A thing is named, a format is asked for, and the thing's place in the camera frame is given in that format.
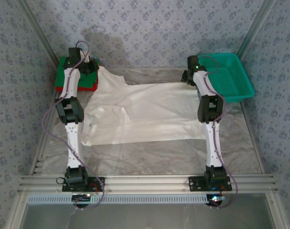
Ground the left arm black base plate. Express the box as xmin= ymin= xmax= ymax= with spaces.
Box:
xmin=62 ymin=177 xmax=105 ymax=193

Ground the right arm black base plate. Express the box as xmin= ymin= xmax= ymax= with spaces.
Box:
xmin=188 ymin=176 xmax=233 ymax=192

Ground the long aluminium mounting rail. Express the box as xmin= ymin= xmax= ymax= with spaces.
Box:
xmin=17 ymin=174 xmax=278 ymax=193

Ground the green folded t-shirt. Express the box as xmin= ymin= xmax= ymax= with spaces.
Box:
xmin=55 ymin=56 xmax=99 ymax=90

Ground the black controller board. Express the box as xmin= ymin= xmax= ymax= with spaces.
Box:
xmin=205 ymin=194 xmax=226 ymax=208
xmin=72 ymin=193 xmax=93 ymax=208

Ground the red folded t-shirt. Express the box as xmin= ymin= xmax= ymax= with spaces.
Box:
xmin=54 ymin=81 xmax=99 ymax=93

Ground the grey slotted cable duct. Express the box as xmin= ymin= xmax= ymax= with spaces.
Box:
xmin=27 ymin=193 xmax=207 ymax=205

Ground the aluminium corner post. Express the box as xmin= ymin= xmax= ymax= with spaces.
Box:
xmin=16 ymin=0 xmax=60 ymax=70
xmin=237 ymin=0 xmax=277 ymax=59

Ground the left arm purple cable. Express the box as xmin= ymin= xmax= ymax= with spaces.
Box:
xmin=41 ymin=40 xmax=106 ymax=211

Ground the teal plastic basket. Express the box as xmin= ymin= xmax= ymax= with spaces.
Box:
xmin=197 ymin=52 xmax=255 ymax=104

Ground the white t-shirt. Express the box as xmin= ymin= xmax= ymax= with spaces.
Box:
xmin=81 ymin=65 xmax=207 ymax=146

